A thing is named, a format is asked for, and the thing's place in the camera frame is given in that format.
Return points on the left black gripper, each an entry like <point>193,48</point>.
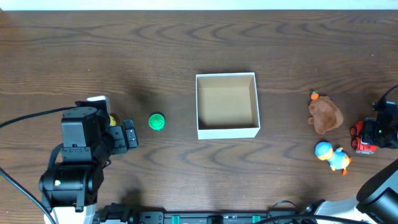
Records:
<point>117,139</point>

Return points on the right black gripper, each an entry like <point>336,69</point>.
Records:
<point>369,135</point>

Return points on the yellow ball with blue letters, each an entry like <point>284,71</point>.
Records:
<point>113,120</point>

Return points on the red toy fire truck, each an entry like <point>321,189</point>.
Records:
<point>357,143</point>

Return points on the green ribbed toy top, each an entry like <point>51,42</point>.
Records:
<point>156,121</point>

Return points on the blue and orange duck toy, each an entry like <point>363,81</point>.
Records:
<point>337,158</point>

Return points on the brown plush toy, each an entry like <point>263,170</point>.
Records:
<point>325,115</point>

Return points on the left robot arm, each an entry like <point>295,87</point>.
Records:
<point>74,175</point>

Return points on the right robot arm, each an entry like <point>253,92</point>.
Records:
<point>376,201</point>

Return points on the white cardboard box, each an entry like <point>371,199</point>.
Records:
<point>227,106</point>

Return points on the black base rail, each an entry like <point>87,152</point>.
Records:
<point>119,213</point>

